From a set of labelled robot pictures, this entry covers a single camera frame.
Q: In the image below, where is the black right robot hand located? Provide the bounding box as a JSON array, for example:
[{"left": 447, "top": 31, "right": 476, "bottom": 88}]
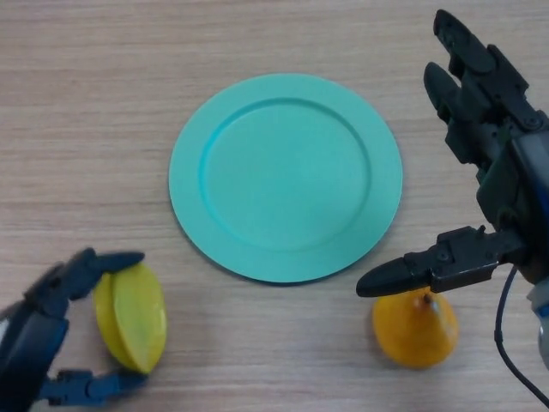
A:
[{"left": 355, "top": 9, "right": 549, "bottom": 298}]

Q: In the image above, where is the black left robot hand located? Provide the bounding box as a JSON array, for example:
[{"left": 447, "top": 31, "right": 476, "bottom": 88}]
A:
[{"left": 0, "top": 247, "right": 149, "bottom": 412}]

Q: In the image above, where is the yellow starfruit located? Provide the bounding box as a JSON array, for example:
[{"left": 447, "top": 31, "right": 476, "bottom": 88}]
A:
[{"left": 93, "top": 262, "right": 167, "bottom": 375}]

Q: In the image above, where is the green round plate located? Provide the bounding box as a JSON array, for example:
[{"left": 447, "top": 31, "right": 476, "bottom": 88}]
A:
[{"left": 168, "top": 73, "right": 404, "bottom": 286}]

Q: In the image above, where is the orange pear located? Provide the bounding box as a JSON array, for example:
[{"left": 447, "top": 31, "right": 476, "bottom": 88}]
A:
[{"left": 371, "top": 288, "right": 460, "bottom": 370}]

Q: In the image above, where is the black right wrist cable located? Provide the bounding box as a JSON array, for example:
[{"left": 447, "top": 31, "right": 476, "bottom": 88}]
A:
[{"left": 493, "top": 264, "right": 549, "bottom": 407}]

